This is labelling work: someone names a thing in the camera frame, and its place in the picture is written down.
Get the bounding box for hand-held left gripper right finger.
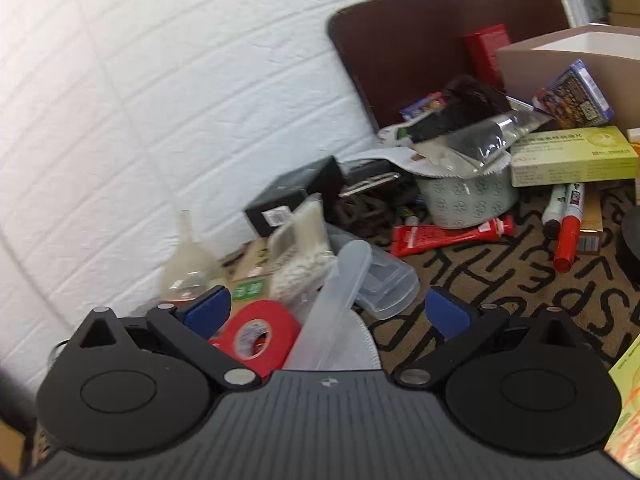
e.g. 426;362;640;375
390;286;581;390

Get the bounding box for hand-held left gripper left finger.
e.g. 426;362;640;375
75;286;262;391

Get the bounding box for large red tape roll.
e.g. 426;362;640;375
209;300;302;378

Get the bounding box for yellow medicine box orange print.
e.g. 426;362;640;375
602;332;640;476

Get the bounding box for beige cardboard container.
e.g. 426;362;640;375
496;24;640;128

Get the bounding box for clear plastic container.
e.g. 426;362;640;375
327;225;421;321

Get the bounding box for green label card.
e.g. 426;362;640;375
231;280;266;302

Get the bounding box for clear plastic funnel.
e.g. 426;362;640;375
160;210;228;303

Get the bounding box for brown lettered blanket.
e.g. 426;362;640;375
357;180;640;376

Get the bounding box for red tube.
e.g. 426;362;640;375
390;216;516;258

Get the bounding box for white face mask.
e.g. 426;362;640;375
325;310;383;372

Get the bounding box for bag of white pellets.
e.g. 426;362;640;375
269;194;338;306

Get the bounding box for white patterned bowl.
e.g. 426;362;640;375
416;167;521;230

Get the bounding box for long clear plastic case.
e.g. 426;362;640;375
285;240;373;371

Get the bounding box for black box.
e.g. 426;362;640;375
244;156;346;238

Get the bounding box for red marker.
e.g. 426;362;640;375
554;182;586;273

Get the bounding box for white marker black cap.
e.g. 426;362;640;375
542;184;571;240

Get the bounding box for black stapler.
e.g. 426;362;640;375
340;159;403;196

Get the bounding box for clear zip bag black contents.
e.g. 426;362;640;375
415;110;551;178

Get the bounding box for small tan box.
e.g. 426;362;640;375
577;187;606;255

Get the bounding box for white green wrapper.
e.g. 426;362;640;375
377;122;416;147

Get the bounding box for black tape roll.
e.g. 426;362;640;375
616;205;640;291

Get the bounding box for yellow-green medicine box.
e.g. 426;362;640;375
510;126;640;188

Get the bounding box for black pouch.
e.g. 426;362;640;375
410;75;513;143

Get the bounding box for blue purple packet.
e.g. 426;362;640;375
400;92;448;121

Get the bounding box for colourful blue card box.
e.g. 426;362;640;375
531;59;615;128

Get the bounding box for tall red box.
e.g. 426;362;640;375
461;24;513;93

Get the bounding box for dark brown board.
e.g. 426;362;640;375
327;0;573;133

